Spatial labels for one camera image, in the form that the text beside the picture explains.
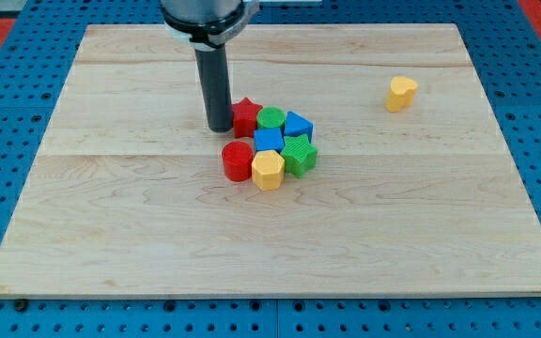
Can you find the light wooden board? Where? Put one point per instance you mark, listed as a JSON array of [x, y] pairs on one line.
[[127, 199]]

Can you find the yellow hexagon block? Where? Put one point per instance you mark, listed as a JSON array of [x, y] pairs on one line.
[[268, 170]]

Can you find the blue cube block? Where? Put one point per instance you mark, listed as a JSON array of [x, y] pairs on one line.
[[269, 139]]

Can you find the green star block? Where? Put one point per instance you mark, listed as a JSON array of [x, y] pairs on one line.
[[300, 155]]

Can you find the red cylinder block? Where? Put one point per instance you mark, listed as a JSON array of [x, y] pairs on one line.
[[237, 157]]

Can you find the blue triangle block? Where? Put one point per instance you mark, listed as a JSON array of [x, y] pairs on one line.
[[296, 125]]

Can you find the green cylinder block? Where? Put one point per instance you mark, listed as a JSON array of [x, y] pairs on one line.
[[270, 118]]

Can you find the red star block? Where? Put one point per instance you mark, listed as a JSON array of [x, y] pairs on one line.
[[245, 117]]

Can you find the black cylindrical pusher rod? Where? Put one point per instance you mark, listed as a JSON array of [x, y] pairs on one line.
[[214, 80]]

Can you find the yellow heart block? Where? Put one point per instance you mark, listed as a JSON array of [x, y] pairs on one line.
[[402, 91]]

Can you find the blue perforated base mat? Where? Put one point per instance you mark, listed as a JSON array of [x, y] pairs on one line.
[[35, 60]]

